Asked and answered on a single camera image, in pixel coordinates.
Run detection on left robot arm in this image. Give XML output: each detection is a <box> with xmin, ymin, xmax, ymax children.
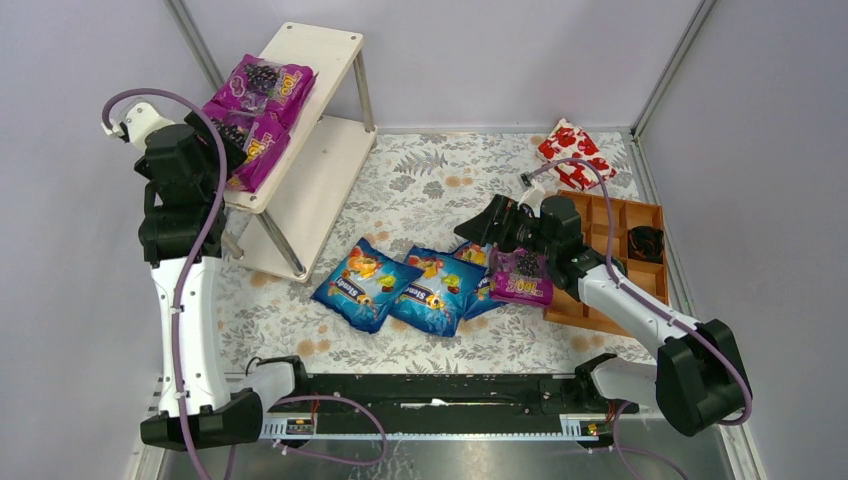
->
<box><xmin>106</xmin><ymin>107</ymin><xmax>532</xmax><ymax>454</ymax></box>

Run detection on black orange rolled item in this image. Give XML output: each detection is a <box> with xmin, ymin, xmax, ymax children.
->
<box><xmin>627</xmin><ymin>226</ymin><xmax>665</xmax><ymax>264</ymax></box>

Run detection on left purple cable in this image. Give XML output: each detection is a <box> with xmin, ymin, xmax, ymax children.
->
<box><xmin>101</xmin><ymin>87</ymin><xmax>389</xmax><ymax>480</ymax></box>

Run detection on blue candy bag right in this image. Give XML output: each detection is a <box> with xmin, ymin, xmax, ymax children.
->
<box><xmin>452</xmin><ymin>241</ymin><xmax>505</xmax><ymax>320</ymax></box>

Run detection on blue candy bag middle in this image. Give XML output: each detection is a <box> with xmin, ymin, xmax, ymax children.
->
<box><xmin>389</xmin><ymin>246</ymin><xmax>485</xmax><ymax>338</ymax></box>

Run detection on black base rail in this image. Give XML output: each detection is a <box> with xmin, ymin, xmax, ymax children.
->
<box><xmin>262</xmin><ymin>374</ymin><xmax>622</xmax><ymax>442</ymax></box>

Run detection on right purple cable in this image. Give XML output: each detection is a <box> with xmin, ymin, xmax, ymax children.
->
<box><xmin>523</xmin><ymin>157</ymin><xmax>755</xmax><ymax>480</ymax></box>

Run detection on aluminium frame post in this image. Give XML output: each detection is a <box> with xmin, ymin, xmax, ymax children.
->
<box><xmin>631</xmin><ymin>0</ymin><xmax>719</xmax><ymax>142</ymax></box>

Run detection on blue candy bag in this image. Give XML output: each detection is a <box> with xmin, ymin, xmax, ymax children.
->
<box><xmin>452</xmin><ymin>241</ymin><xmax>505</xmax><ymax>320</ymax></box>
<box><xmin>389</xmin><ymin>246</ymin><xmax>485</xmax><ymax>338</ymax></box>
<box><xmin>311</xmin><ymin>238</ymin><xmax>423</xmax><ymax>334</ymax></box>

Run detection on floral table mat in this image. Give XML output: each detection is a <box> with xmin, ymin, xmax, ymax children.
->
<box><xmin>217</xmin><ymin>133</ymin><xmax>651</xmax><ymax>375</ymax></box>

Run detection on red poppy folded cloth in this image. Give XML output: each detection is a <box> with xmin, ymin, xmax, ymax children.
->
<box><xmin>536</xmin><ymin>118</ymin><xmax>618</xmax><ymax>191</ymax></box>

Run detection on white two-tier shelf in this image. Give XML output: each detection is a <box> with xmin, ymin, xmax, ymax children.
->
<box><xmin>225</xmin><ymin>22</ymin><xmax>377</xmax><ymax>282</ymax></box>

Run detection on purple candy bag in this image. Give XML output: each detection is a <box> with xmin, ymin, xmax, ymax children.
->
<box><xmin>211</xmin><ymin>54</ymin><xmax>317</xmax><ymax>130</ymax></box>
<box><xmin>203</xmin><ymin>102</ymin><xmax>290</xmax><ymax>193</ymax></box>
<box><xmin>489</xmin><ymin>248</ymin><xmax>554</xmax><ymax>308</ymax></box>

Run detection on blue candy bag left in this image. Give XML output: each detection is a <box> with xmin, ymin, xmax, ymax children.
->
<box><xmin>311</xmin><ymin>238</ymin><xmax>423</xmax><ymax>334</ymax></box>

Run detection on purple cable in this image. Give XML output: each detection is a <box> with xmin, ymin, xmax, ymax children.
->
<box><xmin>523</xmin><ymin>157</ymin><xmax>755</xmax><ymax>480</ymax></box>
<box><xmin>101</xmin><ymin>87</ymin><xmax>389</xmax><ymax>480</ymax></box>

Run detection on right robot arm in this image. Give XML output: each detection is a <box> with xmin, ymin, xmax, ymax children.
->
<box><xmin>454</xmin><ymin>195</ymin><xmax>753</xmax><ymax>436</ymax></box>

